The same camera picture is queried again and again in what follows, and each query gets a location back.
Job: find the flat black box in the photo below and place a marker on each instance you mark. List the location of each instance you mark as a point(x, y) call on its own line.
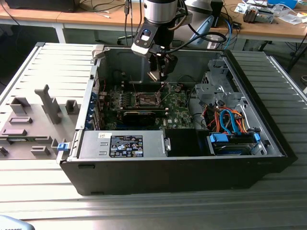
point(40, 4)

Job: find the hard disk in blue carrier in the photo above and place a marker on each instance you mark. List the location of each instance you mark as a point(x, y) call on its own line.
point(230, 149)

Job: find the black open PC case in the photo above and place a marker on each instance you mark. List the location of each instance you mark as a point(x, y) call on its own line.
point(168, 177)

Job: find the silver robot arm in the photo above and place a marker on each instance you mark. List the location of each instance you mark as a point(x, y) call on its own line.
point(159, 12)

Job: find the round coin battery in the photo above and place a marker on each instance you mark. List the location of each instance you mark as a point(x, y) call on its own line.
point(177, 89)

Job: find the small white device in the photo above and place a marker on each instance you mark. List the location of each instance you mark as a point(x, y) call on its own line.
point(213, 45)

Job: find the grey parts rack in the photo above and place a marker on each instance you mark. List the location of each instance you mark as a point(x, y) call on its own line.
point(40, 134)

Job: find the green motherboard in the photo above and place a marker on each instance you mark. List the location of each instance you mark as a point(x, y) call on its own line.
point(177, 107)

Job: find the blue box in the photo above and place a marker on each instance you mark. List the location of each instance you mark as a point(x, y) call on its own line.
point(283, 3)

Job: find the grey rounded device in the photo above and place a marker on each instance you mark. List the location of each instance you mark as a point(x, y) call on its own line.
point(12, 224)

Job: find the grey power supply unit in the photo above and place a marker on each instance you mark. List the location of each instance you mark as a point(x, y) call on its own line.
point(96, 143)

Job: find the black upright box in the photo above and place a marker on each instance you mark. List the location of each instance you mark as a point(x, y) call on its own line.
point(217, 14)

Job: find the thin metal locking lever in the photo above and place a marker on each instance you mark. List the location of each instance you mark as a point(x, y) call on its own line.
point(133, 86)

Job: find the silver black-faced wrist camera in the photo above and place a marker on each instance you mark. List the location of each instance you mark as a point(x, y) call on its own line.
point(141, 39)

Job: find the silver CPU green edge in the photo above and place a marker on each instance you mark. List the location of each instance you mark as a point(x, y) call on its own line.
point(154, 75)

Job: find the CPU socket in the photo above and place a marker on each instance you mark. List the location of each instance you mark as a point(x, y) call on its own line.
point(146, 98)

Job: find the black graphics card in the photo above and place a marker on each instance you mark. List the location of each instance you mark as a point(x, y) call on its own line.
point(139, 118)

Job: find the blue case latch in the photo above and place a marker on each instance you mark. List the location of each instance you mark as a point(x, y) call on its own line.
point(62, 146)

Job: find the grey metal drive cage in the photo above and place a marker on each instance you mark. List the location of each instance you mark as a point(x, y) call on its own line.
point(206, 89)

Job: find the wooden desk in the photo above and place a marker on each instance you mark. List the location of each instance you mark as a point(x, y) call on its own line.
point(263, 30)
point(72, 18)

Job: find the metal heat sink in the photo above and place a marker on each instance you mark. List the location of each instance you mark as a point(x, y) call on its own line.
point(251, 14)

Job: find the small grey wrist camera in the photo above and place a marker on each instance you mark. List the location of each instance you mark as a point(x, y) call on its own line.
point(189, 18)

